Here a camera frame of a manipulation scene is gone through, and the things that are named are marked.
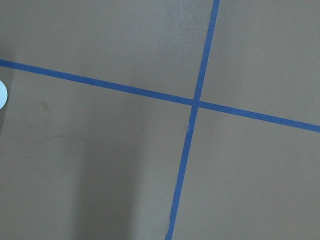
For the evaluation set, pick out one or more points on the light blue plastic cup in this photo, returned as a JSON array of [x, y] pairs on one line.
[[3, 94]]

